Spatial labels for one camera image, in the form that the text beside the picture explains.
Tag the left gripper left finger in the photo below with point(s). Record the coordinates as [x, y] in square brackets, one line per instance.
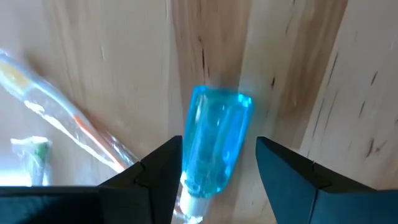
[149, 186]

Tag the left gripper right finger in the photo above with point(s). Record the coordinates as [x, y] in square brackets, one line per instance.
[289, 180]

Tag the yellow toothbrush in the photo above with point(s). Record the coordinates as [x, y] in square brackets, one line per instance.
[46, 105]

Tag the green toothbrush in clear wrapper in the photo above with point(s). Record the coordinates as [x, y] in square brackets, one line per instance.
[40, 152]

